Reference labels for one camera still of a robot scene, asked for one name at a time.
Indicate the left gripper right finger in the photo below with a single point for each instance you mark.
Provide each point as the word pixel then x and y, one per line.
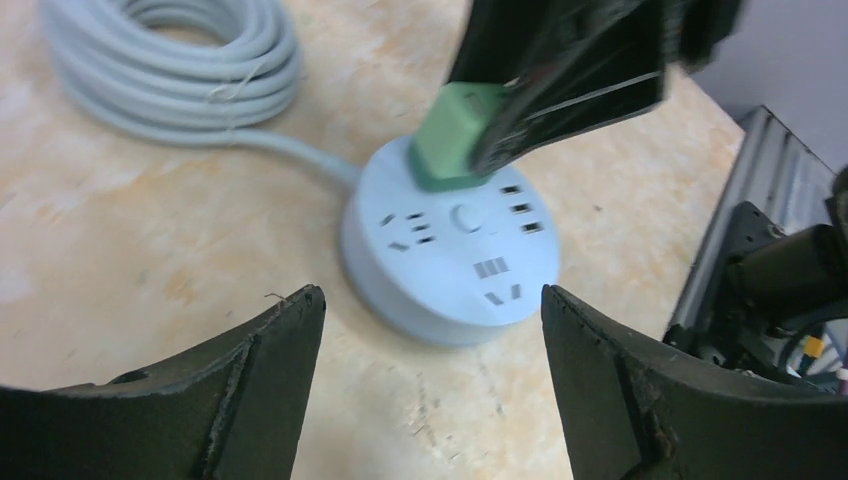
pixel 632 407

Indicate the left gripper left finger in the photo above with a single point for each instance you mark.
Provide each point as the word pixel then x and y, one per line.
pixel 231 407

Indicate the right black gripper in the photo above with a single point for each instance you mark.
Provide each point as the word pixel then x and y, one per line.
pixel 570 67

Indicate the round light blue power socket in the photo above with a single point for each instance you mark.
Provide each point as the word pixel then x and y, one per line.
pixel 456 268

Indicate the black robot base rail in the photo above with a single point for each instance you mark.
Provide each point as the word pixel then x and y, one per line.
pixel 767 293

